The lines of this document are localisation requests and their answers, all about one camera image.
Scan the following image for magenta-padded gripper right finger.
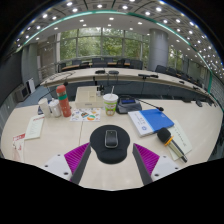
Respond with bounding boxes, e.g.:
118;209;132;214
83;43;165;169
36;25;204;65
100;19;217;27
132;143;183;186

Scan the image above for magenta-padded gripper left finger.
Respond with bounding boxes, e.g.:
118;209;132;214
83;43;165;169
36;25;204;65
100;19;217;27
43;142;92;186

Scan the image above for black computer mouse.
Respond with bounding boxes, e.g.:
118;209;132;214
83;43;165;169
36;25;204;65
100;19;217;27
104;129;119;149

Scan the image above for black mouse pad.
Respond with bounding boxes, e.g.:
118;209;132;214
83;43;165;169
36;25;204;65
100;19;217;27
89;124;131;165

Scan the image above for pale green booklet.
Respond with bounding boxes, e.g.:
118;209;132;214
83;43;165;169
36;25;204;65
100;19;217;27
166;119;193;162

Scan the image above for red and white leaflet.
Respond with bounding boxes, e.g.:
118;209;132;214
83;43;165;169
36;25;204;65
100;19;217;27
11;132;27;163

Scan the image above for blue and white book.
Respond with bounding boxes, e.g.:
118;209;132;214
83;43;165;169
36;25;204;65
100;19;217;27
127;108;175;138

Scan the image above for white cup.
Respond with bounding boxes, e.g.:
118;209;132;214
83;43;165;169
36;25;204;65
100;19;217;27
48;98;63;118
37;97;52;118

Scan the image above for colourful sticker sheet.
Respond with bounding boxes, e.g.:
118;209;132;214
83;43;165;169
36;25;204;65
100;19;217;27
69;107;102;123

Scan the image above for red bottle with green band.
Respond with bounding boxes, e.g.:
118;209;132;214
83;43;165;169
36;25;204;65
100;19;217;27
55;84;72;118

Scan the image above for black gooseneck microphone console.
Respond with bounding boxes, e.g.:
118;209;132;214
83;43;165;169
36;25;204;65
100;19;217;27
115;94;165;115

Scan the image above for white cardboard box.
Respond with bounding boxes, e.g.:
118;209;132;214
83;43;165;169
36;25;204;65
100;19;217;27
74;86;105;109

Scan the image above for paper cup with green print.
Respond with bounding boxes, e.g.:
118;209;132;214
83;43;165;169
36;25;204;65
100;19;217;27
102;93;120;117

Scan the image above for grey monitor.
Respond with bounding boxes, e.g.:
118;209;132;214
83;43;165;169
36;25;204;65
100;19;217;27
14;83;31;103

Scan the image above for black desk microphone unit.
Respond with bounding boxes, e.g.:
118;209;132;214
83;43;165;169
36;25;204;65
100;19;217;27
138;73;159;79

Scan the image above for row of dark office chairs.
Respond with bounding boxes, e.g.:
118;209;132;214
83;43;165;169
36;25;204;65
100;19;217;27
58;57;209;89

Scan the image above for ceiling lights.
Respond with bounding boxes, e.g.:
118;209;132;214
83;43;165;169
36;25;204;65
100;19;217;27
14;0;224;73

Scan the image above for microphone with orange ring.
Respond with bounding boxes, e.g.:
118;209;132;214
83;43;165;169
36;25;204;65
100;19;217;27
156;127;189;164

